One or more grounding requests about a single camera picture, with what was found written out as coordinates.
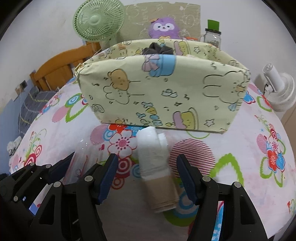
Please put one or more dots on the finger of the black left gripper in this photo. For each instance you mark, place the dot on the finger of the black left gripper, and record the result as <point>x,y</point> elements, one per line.
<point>20,189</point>

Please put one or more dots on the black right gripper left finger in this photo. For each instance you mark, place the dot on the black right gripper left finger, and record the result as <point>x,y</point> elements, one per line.
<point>68,212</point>

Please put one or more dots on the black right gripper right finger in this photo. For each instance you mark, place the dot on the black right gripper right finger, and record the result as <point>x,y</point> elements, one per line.
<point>240,220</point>

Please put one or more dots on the white beige sock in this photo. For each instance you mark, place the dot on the white beige sock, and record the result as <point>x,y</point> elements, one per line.
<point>155,172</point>

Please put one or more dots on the grey velvet drawstring pouch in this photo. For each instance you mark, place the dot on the grey velvet drawstring pouch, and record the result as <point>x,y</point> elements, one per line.
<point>155,48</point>

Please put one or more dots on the floral tablecloth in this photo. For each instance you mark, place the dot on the floral tablecloth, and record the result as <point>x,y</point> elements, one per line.
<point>255,151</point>

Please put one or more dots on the grey plaid pillow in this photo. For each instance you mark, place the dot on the grey plaid pillow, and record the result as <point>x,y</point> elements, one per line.
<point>31,107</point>

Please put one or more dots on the wooden chair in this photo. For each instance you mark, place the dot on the wooden chair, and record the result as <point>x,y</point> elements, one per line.
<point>55,73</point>

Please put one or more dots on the white floor fan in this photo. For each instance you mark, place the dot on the white floor fan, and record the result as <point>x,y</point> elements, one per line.
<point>280,91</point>

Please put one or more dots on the yellow cartoon fabric storage box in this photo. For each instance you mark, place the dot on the yellow cartoon fabric storage box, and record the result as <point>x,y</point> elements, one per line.
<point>198,88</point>

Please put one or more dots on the glass mason jar mug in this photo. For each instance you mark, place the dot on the glass mason jar mug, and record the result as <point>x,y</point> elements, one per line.
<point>212,37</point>

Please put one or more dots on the green desk fan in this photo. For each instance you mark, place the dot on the green desk fan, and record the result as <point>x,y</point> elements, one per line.
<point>99,21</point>

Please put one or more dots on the toothpick holder orange lid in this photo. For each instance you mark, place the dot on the toothpick holder orange lid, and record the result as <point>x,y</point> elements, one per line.
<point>191,39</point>

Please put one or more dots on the green cup on jar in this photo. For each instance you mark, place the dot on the green cup on jar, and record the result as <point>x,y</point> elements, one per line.
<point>213,25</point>

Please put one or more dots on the beige cartoon cardboard sheet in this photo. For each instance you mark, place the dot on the beige cartoon cardboard sheet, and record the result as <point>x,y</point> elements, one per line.
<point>138,18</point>

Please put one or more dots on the purple plush toy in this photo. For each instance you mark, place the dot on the purple plush toy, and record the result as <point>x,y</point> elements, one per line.
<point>164,27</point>

